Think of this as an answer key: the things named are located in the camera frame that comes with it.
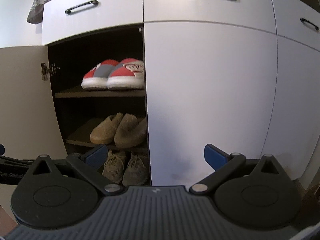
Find white left drawer front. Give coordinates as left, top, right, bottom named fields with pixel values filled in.
left=42, top=0, right=143, bottom=45

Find white drawer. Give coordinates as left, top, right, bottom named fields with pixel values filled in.
left=144, top=0, right=276, bottom=33
left=42, top=0, right=143, bottom=45
left=272, top=0, right=319, bottom=50

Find white right drawer front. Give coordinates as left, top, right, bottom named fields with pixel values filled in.
left=272, top=0, right=319, bottom=50

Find white closed cabinet door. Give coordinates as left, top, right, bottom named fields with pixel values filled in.
left=144, top=22, right=277, bottom=186

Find red grey slipper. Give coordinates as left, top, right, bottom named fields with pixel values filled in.
left=106, top=58, right=145, bottom=89
left=81, top=59, right=119, bottom=89

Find white sneaker coral lining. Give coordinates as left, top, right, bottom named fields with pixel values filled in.
left=123, top=153, right=149, bottom=187

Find dark shoe cabinet shelves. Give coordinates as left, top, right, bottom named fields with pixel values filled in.
left=48, top=24, right=146, bottom=154

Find white middle drawer front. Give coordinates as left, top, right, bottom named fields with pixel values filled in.
left=144, top=0, right=276, bottom=33

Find grey drawstring bag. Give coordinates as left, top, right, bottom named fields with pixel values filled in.
left=27, top=0, right=50, bottom=24

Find red grey slipper back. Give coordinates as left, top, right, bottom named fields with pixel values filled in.
left=81, top=59, right=119, bottom=89

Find beige quilted slipper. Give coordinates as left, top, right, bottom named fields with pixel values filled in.
left=114, top=114, right=147, bottom=149
left=90, top=113, right=124, bottom=144

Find metal upper door hinge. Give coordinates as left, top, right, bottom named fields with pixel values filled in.
left=41, top=62, right=60, bottom=81

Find beige quilted slipper front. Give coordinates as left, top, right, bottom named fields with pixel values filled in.
left=90, top=113, right=124, bottom=144

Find red grey slipper front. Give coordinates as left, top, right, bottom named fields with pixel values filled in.
left=106, top=58, right=145, bottom=89

